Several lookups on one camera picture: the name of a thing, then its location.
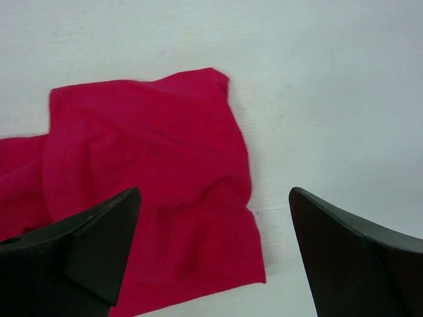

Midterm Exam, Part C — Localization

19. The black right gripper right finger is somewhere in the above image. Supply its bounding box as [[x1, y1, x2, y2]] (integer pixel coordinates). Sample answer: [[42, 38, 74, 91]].
[[289, 187, 422, 317]]

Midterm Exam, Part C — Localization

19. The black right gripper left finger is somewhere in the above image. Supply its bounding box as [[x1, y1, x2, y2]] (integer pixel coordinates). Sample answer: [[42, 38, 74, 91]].
[[1, 187, 141, 317]]

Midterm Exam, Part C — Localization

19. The crimson red t-shirt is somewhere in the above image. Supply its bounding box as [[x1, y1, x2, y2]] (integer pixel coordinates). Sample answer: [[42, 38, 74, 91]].
[[1, 68, 266, 316]]

